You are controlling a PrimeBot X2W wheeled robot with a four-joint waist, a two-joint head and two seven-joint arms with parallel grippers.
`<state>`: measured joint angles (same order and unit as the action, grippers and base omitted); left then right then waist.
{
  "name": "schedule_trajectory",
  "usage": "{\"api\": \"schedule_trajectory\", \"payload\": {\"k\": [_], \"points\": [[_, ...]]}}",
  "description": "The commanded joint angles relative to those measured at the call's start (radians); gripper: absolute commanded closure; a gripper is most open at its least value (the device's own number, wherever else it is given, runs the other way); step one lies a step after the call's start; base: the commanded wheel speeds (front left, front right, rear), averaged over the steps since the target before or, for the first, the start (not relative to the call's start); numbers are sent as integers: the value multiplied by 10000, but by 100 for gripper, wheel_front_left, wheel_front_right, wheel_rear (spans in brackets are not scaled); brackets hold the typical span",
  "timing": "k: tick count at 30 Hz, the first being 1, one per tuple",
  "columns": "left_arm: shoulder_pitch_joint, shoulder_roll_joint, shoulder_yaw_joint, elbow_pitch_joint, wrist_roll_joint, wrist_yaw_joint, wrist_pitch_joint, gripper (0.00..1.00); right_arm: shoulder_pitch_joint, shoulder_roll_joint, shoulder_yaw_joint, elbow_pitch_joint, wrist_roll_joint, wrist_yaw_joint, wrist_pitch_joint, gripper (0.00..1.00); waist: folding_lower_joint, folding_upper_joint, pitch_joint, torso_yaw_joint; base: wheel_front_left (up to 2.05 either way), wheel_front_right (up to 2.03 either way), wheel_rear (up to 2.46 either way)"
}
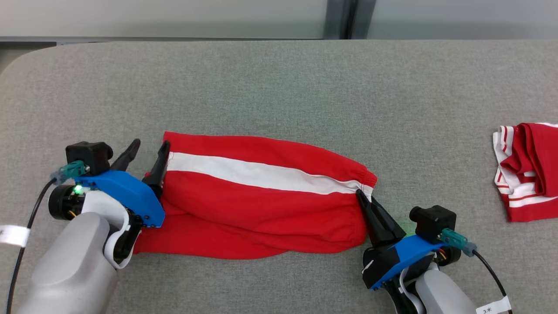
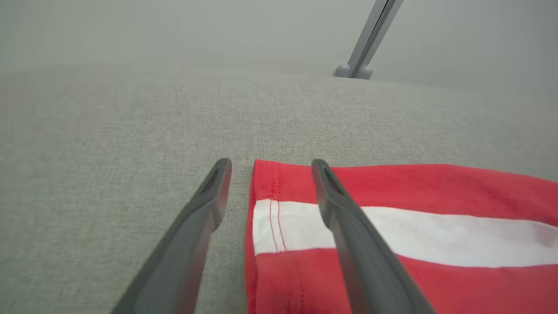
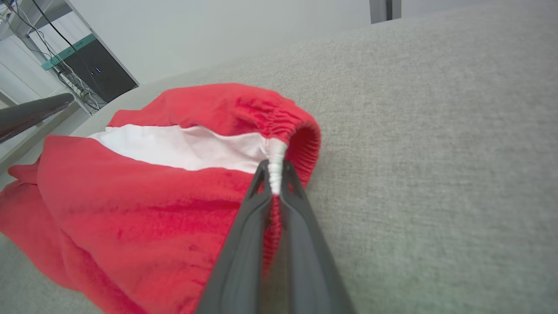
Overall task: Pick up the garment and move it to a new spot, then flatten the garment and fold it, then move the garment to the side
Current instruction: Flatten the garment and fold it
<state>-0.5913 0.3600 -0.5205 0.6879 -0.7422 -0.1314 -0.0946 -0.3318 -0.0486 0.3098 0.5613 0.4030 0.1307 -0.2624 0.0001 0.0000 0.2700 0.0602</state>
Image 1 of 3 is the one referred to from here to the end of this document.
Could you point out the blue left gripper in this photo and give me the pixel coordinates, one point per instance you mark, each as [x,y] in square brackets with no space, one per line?
[126,192]

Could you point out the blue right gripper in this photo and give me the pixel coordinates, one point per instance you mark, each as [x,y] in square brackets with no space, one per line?
[396,259]

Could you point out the red shorts with white stripe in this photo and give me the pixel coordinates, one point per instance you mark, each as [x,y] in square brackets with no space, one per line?
[261,205]

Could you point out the red white basketball jersey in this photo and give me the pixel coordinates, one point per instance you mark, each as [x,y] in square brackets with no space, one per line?
[532,174]

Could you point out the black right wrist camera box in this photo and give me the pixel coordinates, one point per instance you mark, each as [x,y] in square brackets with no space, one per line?
[433,222]

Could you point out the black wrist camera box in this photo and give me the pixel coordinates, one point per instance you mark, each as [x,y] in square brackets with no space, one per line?
[89,155]
[433,222]

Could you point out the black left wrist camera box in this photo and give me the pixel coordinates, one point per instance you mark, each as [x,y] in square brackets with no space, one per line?
[89,155]

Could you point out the grey partition post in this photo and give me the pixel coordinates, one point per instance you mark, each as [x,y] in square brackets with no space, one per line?
[348,19]

